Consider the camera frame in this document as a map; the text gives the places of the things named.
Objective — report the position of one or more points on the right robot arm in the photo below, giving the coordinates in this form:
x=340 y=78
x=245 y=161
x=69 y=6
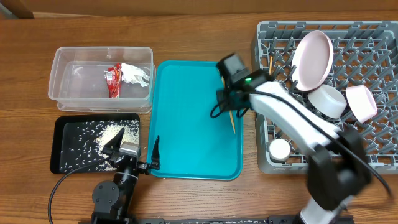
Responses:
x=337 y=170

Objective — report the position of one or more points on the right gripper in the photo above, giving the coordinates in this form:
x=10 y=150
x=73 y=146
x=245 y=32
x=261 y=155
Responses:
x=225 y=93

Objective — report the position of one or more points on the teal serving tray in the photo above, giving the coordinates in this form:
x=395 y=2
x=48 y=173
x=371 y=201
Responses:
x=192 y=144

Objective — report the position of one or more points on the grey bowl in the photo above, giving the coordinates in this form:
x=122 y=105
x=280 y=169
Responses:
x=328 y=100

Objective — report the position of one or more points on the white cup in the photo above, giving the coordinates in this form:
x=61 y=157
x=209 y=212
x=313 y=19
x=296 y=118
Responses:
x=279 y=150

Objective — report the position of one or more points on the large pink plate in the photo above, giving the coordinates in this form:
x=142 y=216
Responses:
x=312 y=59

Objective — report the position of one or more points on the white tissue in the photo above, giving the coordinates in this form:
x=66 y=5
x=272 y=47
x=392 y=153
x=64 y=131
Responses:
x=132 y=74

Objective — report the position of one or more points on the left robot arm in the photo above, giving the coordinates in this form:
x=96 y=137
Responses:
x=112 y=199

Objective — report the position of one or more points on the wooden chopstick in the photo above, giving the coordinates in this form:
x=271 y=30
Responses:
x=230 y=112
x=270 y=64

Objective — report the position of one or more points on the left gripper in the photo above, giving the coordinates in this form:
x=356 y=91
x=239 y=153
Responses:
x=114 y=142

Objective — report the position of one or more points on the small pink bowl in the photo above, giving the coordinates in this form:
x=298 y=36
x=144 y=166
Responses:
x=361 y=102

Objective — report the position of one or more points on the rice grains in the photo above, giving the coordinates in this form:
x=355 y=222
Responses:
x=82 y=142

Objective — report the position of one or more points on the red snack wrapper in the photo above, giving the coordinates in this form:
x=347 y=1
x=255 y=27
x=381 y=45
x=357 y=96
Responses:
x=113 y=80

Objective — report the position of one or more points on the clear plastic bin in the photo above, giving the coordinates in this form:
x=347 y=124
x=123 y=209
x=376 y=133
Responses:
x=77 y=79

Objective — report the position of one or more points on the black plastic tray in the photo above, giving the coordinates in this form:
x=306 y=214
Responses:
x=62 y=121

